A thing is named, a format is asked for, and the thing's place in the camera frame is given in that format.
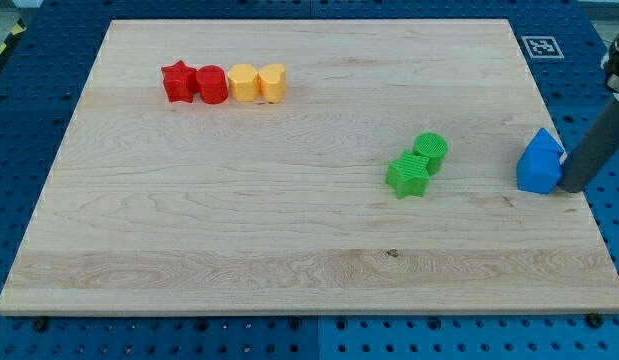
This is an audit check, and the blue pentagon block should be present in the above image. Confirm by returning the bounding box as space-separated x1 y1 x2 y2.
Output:
516 128 564 194

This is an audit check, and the green star block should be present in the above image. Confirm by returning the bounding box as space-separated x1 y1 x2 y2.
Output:
385 150 430 199

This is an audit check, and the red star block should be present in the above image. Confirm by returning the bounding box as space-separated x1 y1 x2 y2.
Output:
161 60 197 103

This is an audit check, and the yellow heart block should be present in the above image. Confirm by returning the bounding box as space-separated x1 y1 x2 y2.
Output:
259 63 287 103

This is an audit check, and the yellow hexagon block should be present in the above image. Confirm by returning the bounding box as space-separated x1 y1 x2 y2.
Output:
227 64 260 102

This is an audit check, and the green cylinder block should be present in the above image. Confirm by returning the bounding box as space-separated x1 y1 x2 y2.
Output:
413 132 448 175

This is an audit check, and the red cylinder block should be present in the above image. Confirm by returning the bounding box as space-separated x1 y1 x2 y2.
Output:
196 65 228 105

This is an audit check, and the light wooden board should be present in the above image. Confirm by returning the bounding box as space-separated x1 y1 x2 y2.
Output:
0 19 619 316

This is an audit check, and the white fiducial marker tag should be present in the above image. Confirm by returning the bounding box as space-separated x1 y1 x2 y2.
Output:
521 35 564 59

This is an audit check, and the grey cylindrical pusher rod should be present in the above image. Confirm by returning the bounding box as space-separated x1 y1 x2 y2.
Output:
558 94 619 193

